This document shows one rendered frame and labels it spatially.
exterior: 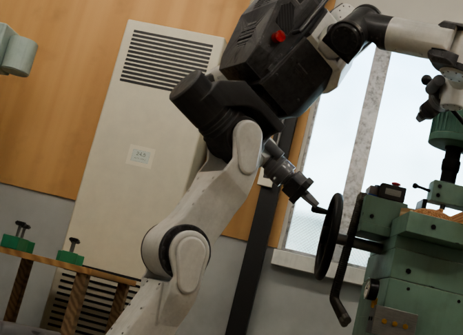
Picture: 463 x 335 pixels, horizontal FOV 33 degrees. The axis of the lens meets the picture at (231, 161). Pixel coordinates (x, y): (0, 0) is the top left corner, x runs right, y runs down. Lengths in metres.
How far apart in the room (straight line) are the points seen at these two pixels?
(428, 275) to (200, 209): 0.74
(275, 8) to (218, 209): 0.56
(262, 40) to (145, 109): 1.85
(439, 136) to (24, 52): 2.16
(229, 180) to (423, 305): 0.71
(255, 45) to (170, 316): 0.74
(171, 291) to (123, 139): 1.99
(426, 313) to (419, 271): 0.12
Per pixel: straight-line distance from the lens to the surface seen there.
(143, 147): 3.82
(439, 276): 2.37
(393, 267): 2.34
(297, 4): 2.18
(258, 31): 2.12
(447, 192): 2.59
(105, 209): 3.81
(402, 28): 2.05
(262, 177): 3.90
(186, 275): 1.95
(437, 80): 2.27
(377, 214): 2.48
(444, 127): 2.60
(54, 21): 4.50
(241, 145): 2.03
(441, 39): 2.01
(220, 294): 3.96
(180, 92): 2.02
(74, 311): 3.06
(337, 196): 2.47
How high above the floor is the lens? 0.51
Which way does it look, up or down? 11 degrees up
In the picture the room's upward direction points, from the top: 14 degrees clockwise
